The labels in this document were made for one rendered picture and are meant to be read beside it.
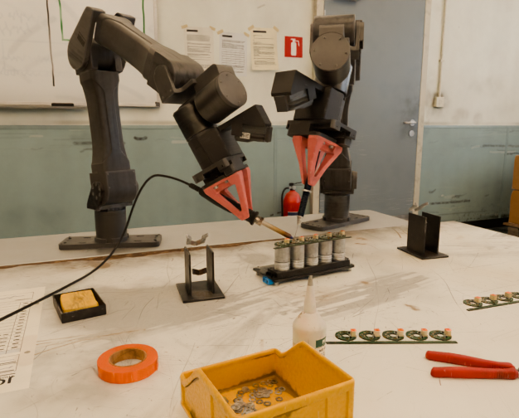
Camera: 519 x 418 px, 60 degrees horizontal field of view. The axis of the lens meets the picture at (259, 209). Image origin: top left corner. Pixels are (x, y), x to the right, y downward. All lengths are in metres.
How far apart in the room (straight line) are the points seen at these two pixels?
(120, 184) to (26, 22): 2.41
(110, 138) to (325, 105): 0.43
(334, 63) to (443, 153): 3.81
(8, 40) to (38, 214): 1.08
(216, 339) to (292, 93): 0.36
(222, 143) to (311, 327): 0.36
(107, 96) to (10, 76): 2.31
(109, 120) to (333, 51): 0.46
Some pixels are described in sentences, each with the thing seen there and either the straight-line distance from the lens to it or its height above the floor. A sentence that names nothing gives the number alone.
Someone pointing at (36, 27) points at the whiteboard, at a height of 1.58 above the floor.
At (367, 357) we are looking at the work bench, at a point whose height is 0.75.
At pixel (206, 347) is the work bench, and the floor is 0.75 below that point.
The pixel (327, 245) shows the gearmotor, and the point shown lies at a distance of 0.75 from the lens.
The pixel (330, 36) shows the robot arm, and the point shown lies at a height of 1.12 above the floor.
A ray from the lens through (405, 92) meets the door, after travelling 4.10.
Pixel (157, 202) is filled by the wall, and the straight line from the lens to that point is 3.31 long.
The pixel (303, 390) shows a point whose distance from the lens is 0.43.
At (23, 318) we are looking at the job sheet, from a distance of 0.67.
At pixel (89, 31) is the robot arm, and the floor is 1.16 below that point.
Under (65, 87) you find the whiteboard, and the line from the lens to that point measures 3.21.
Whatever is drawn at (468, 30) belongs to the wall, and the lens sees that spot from 4.67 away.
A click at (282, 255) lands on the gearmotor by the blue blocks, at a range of 0.71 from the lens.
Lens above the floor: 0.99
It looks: 10 degrees down
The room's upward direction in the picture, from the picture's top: straight up
